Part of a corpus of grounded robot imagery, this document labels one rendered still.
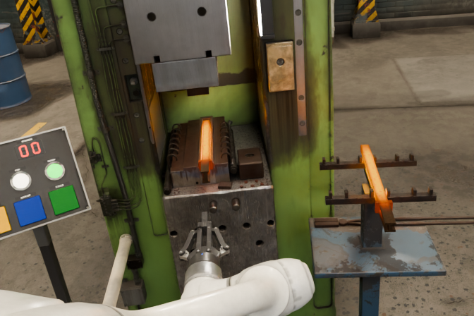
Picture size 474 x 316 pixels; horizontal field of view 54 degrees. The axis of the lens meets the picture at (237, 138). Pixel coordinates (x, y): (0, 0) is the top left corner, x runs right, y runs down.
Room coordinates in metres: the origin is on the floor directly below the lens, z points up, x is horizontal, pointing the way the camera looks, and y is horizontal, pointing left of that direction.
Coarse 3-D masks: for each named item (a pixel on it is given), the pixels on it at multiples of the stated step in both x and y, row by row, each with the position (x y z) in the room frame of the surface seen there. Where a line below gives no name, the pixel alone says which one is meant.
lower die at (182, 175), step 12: (192, 120) 1.84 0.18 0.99; (216, 120) 1.80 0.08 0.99; (192, 132) 1.71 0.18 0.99; (216, 132) 1.68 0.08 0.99; (180, 144) 1.63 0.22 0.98; (192, 144) 1.60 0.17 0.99; (216, 144) 1.57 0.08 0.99; (180, 156) 1.53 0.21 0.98; (192, 156) 1.50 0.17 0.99; (216, 156) 1.48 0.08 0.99; (180, 168) 1.44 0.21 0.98; (192, 168) 1.42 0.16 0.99; (216, 168) 1.42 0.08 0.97; (228, 168) 1.42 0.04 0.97; (180, 180) 1.42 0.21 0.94; (192, 180) 1.42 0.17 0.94; (216, 180) 1.42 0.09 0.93; (228, 180) 1.42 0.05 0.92
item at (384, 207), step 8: (368, 152) 1.38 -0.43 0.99; (368, 160) 1.33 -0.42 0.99; (368, 168) 1.28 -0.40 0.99; (376, 168) 1.27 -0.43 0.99; (368, 176) 1.26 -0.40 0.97; (376, 176) 1.22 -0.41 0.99; (376, 184) 1.18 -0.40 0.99; (376, 192) 1.14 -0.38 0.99; (384, 192) 1.14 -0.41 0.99; (376, 200) 1.09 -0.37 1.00; (384, 200) 1.08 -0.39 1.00; (376, 208) 1.08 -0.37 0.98; (384, 208) 1.05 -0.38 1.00; (392, 208) 1.07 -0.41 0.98; (384, 216) 1.02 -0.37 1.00; (392, 216) 1.01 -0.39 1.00; (384, 224) 1.01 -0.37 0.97; (392, 224) 0.98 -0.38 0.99
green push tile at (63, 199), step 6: (66, 186) 1.28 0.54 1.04; (72, 186) 1.28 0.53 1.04; (54, 192) 1.26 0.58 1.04; (60, 192) 1.26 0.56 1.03; (66, 192) 1.27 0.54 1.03; (72, 192) 1.27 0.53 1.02; (54, 198) 1.25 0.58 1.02; (60, 198) 1.25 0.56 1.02; (66, 198) 1.26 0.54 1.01; (72, 198) 1.26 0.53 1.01; (54, 204) 1.24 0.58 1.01; (60, 204) 1.24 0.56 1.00; (66, 204) 1.25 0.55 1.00; (72, 204) 1.25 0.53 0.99; (78, 204) 1.26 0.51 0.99; (54, 210) 1.23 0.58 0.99; (60, 210) 1.23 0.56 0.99; (66, 210) 1.24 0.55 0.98
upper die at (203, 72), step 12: (156, 60) 1.45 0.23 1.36; (180, 60) 1.42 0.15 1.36; (192, 60) 1.42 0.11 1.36; (204, 60) 1.42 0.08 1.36; (216, 60) 1.46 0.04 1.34; (156, 72) 1.42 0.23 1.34; (168, 72) 1.42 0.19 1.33; (180, 72) 1.42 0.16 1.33; (192, 72) 1.42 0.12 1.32; (204, 72) 1.42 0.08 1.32; (216, 72) 1.42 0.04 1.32; (156, 84) 1.42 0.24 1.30; (168, 84) 1.42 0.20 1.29; (180, 84) 1.42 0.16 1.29; (192, 84) 1.42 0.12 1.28; (204, 84) 1.42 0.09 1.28; (216, 84) 1.42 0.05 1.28
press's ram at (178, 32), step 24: (144, 0) 1.42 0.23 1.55; (168, 0) 1.42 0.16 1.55; (192, 0) 1.42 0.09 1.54; (216, 0) 1.42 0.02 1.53; (144, 24) 1.42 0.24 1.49; (168, 24) 1.42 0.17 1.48; (192, 24) 1.42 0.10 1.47; (216, 24) 1.42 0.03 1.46; (144, 48) 1.42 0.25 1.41; (168, 48) 1.42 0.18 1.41; (192, 48) 1.42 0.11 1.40; (216, 48) 1.42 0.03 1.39
